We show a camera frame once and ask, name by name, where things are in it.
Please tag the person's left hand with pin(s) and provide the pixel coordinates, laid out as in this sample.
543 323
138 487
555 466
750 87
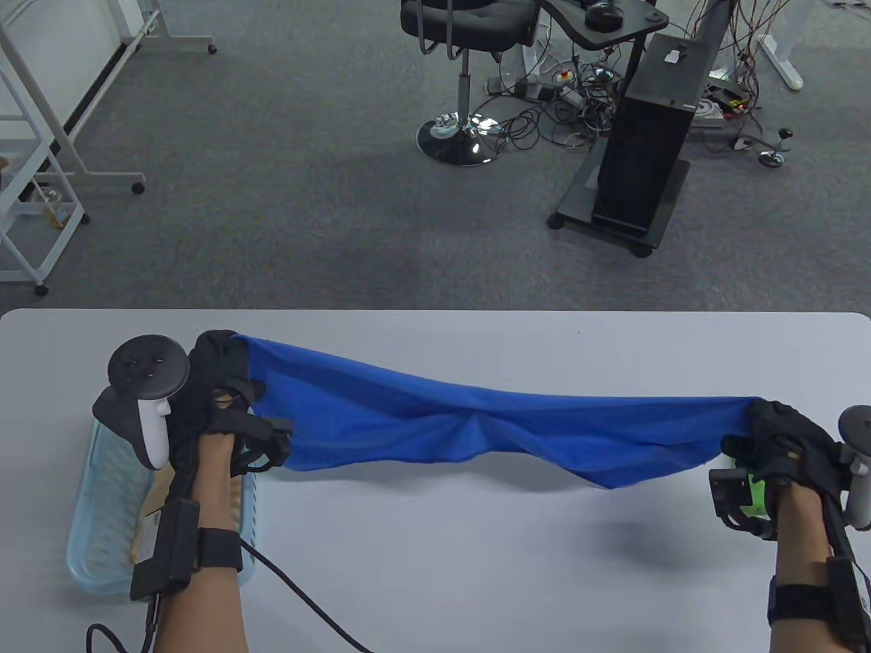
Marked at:
211 381

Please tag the person's right hand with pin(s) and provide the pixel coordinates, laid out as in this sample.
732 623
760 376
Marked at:
789 435

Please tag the green towel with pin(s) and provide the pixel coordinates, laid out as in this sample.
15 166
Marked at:
755 500

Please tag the orange towel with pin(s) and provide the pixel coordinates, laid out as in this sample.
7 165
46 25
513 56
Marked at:
156 503

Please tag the blue towel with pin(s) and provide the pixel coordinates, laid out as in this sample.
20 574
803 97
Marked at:
442 415

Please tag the person's left forearm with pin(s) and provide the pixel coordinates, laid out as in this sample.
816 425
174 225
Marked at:
204 612

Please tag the grey white left hand controller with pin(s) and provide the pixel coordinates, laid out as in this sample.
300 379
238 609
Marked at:
146 371

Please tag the grey white hand controller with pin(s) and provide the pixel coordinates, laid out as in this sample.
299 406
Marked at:
146 371
859 435

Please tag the grey white right hand controller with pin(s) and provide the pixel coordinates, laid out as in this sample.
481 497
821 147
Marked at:
859 435

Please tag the light blue plastic basket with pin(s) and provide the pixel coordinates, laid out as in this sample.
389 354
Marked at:
102 517

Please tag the black right wrist box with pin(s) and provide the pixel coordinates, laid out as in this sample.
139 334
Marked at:
850 598

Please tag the black wrist box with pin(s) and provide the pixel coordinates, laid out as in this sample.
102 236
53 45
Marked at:
170 551
850 598

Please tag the black left wrist box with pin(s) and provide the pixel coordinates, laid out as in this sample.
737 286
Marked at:
170 551

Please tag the white shelf rack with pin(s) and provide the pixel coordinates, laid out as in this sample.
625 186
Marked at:
41 146

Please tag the black wheeled cart base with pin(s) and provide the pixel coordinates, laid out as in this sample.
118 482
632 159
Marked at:
578 204

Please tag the black computer tower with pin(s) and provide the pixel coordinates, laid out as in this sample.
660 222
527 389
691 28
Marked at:
643 156

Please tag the white wheeled board stand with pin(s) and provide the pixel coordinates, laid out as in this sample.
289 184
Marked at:
167 20

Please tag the white desk leg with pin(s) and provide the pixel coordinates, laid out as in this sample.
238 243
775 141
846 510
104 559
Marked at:
782 61

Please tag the black side desk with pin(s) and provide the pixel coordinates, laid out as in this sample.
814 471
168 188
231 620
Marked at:
633 20

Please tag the black office chair chrome base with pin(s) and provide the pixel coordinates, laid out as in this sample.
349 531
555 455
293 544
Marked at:
469 17

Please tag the black computer mouse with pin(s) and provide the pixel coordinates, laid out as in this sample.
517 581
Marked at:
602 15

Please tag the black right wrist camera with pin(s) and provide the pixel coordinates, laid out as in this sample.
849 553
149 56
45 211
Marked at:
735 496

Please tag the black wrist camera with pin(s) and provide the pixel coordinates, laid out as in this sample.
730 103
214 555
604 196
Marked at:
269 442
735 496

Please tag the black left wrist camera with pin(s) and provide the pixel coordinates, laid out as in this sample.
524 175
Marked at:
269 442

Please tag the white wheeled metal frame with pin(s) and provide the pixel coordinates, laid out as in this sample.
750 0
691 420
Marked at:
64 139

